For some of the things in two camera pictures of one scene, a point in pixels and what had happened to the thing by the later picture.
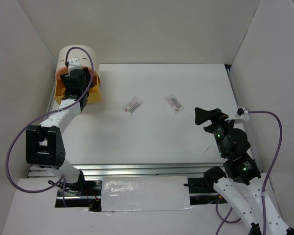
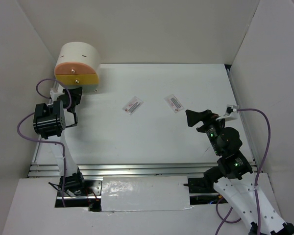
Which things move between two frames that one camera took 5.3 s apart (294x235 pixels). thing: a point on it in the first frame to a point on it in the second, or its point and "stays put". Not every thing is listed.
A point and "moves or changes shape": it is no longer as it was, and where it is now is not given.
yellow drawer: [94, 95] moves or changes shape
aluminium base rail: [120, 170] stays put
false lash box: [133, 105] stays put
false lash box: [174, 103] stays put
